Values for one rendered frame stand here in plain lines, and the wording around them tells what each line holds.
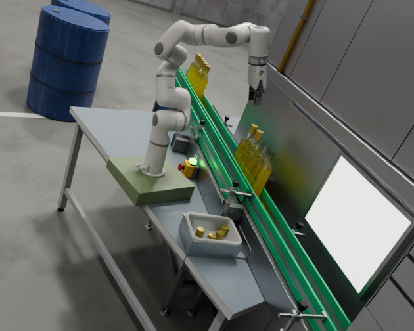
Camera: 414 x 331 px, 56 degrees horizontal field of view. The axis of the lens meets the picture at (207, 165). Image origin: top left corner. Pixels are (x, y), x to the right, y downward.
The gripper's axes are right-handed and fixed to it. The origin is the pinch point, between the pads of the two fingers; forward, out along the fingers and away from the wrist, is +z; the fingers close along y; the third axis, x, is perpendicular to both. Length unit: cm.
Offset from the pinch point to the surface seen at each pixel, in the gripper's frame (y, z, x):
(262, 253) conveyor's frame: -40, 49, 7
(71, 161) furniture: 80, 68, 87
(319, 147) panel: -17.5, 16.8, -23.7
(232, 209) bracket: -14.3, 45.7, 11.6
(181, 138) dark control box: 56, 46, 21
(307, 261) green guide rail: -53, 43, -5
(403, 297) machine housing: -103, -1, 7
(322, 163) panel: -24.2, 20.5, -22.3
